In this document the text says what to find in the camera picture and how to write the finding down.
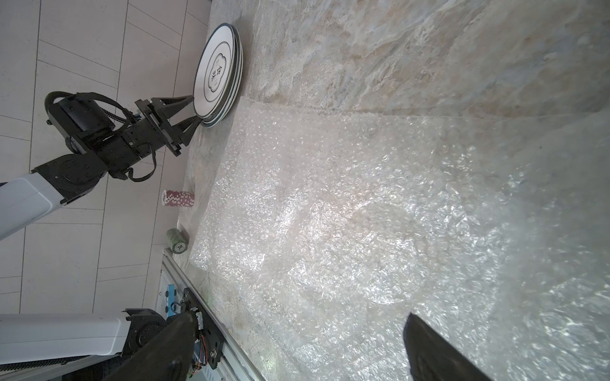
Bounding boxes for green patterned roll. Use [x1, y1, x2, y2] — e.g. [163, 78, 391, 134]
[166, 228, 189, 254]

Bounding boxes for green rimmed plate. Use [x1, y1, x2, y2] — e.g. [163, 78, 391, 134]
[202, 33, 243, 128]

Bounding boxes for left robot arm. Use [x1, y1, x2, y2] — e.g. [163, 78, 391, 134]
[1, 91, 201, 238]

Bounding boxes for bubble wrap sheet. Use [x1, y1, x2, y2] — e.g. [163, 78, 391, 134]
[180, 98, 609, 380]

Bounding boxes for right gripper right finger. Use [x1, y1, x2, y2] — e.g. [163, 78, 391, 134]
[403, 313, 492, 381]

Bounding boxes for blue connector clip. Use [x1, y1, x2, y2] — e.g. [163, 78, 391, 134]
[165, 284, 180, 318]

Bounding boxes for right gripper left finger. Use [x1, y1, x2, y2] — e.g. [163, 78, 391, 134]
[105, 313, 197, 380]

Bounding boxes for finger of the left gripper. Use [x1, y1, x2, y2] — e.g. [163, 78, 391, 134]
[151, 95, 194, 119]
[172, 116, 202, 146]

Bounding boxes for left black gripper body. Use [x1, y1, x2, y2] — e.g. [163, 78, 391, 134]
[106, 100, 182, 179]

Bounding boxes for pink patterned small object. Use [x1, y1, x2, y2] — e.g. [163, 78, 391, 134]
[161, 190, 195, 207]

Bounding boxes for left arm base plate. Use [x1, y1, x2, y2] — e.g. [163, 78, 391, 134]
[182, 287, 226, 370]

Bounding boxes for white plate concentric rings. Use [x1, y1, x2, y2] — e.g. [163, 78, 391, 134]
[192, 22, 238, 120]

